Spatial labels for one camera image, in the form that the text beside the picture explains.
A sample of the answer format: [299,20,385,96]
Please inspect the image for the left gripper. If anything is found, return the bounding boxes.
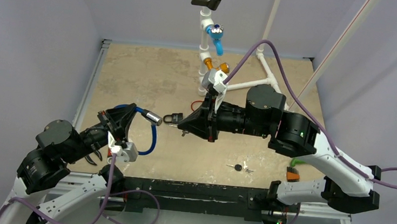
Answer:
[64,97,138,168]

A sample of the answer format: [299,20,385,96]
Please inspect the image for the small silver key set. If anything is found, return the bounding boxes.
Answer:
[169,124,189,137]

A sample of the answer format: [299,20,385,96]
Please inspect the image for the blue cable lock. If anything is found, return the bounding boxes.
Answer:
[110,103,164,158]

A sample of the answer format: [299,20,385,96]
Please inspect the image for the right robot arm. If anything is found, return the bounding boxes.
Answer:
[178,84,381,214]

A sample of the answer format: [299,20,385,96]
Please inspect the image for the key bunch with black fob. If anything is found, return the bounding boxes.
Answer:
[226,161,254,174]

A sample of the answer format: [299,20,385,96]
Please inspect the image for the black padlock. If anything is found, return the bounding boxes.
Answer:
[163,113,184,126]

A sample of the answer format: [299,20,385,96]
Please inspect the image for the black pliers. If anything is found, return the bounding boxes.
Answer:
[84,148,104,167]

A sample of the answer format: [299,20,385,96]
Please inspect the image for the orange faucet valve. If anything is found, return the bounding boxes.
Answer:
[203,58,230,74]

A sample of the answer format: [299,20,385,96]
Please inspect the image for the blue faucet valve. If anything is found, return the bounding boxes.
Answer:
[206,24,224,56]

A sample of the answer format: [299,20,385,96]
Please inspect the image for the green object at right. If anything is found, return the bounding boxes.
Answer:
[290,158,306,167]

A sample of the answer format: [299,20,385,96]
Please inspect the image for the orange tool at right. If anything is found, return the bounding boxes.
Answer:
[286,166,300,182]

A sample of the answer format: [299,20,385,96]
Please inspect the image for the white diagonal pole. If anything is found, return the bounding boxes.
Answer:
[297,0,380,101]

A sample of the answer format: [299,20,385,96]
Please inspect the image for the red cable seal lock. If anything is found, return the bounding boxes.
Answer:
[190,100,203,112]

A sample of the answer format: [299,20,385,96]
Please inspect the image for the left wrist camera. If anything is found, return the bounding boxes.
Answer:
[107,131,138,164]

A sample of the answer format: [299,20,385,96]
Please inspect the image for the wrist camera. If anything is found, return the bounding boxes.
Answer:
[201,69,228,113]
[107,131,138,164]

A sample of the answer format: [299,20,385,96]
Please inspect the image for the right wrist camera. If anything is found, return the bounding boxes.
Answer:
[201,69,228,113]

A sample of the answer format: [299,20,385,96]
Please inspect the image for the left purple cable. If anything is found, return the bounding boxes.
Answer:
[0,144,166,224]

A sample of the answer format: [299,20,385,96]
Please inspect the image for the purple cable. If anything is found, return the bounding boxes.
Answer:
[210,36,397,224]
[0,144,166,224]

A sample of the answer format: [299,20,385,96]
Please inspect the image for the white PVC pipe frame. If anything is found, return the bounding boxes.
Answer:
[191,0,305,113]

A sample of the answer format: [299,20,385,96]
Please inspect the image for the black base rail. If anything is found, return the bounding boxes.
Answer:
[110,177,300,224]

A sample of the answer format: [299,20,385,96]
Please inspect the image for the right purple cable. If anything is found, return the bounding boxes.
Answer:
[210,36,397,224]

